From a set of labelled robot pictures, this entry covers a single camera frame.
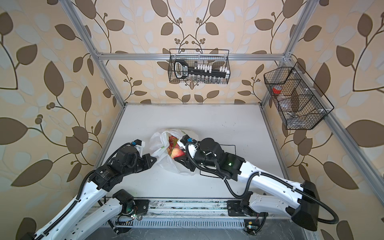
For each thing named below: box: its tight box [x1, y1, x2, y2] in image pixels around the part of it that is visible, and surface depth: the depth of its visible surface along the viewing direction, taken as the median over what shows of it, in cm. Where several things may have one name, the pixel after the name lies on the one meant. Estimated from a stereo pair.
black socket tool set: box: [174, 59, 231, 79], surface depth 84 cm
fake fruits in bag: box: [167, 135, 186, 159], surface depth 64 cm
